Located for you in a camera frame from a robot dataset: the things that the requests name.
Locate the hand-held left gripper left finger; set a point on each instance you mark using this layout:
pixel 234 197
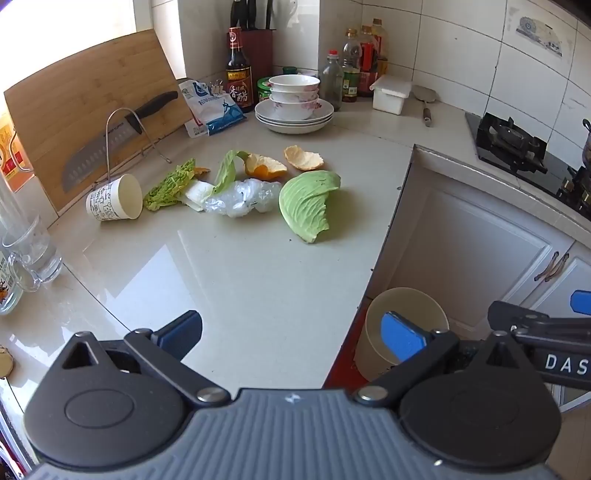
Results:
pixel 180 334

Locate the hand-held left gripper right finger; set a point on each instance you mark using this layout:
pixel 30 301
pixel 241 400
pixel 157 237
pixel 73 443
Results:
pixel 401 337

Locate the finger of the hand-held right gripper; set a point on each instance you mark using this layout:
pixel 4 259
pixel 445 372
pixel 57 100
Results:
pixel 582 302
pixel 517 316

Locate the cream plastic trash bin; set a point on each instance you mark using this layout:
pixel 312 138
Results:
pixel 415 302

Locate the clear plastic bag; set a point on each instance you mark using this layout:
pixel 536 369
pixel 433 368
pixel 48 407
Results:
pixel 240 198

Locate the large round cabbage leaf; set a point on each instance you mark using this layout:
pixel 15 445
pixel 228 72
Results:
pixel 304 203

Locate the veined pale cabbage leaf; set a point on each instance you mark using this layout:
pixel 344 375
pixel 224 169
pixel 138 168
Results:
pixel 226 173

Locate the orange peel with pulp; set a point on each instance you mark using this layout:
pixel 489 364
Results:
pixel 265 168

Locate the cupped orange peel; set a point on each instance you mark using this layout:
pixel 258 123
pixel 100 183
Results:
pixel 302 159

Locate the white cabinet door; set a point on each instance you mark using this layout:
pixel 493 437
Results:
pixel 577 277
pixel 392 230
pixel 475 254

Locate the white printed paper cup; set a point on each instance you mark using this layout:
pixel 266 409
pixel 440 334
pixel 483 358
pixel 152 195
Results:
pixel 108 203

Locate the crinkled napa cabbage leaf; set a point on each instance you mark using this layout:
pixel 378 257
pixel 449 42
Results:
pixel 166 184

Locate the steel cooking pot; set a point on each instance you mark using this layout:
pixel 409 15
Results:
pixel 587 147

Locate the tiny orange peel piece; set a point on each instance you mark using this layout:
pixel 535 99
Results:
pixel 202 171

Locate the clear glass mug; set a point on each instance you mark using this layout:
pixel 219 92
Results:
pixel 32 249

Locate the round wooden coaster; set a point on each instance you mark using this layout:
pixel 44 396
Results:
pixel 5 362

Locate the clear labelled bottle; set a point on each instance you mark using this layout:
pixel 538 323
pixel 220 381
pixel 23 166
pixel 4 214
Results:
pixel 8 290

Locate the black gas stove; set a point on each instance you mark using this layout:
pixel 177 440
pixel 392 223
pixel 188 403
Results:
pixel 508 138

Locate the clear ribbed glass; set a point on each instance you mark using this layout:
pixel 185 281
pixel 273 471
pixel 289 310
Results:
pixel 9 207

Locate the white blue salt bag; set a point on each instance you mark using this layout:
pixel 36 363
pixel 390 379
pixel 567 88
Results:
pixel 217 110

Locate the metal spatula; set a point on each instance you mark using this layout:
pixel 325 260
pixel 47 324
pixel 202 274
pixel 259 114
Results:
pixel 424 94

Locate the orange cardboard box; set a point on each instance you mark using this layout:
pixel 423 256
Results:
pixel 11 161

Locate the white plastic lidded box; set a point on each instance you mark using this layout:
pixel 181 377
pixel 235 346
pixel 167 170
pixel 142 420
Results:
pixel 390 94

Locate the binder clips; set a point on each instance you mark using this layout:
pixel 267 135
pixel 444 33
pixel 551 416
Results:
pixel 216 87

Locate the white floral bowl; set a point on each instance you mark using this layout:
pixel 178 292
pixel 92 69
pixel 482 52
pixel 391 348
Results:
pixel 293 97
pixel 293 83
pixel 293 110

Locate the green lidded jar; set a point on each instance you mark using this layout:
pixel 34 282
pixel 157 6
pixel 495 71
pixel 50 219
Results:
pixel 263 90

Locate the dark vinegar bottle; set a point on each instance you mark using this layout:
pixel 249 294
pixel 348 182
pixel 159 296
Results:
pixel 239 83

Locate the green label oil bottle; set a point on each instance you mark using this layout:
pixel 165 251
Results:
pixel 352 83

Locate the red capped glass bottle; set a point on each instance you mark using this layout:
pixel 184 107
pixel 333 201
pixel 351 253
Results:
pixel 332 83

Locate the bamboo cutting board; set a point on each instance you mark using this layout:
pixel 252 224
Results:
pixel 92 78

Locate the red label sauce bottle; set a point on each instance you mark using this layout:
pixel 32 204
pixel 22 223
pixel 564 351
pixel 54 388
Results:
pixel 368 64

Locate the dark red knife block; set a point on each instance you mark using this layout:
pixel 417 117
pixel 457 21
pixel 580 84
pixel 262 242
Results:
pixel 262 55

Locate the yellow capped sauce bottle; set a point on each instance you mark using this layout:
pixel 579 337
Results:
pixel 381 46

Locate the blue wall sticker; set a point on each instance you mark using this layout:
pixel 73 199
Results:
pixel 538 34

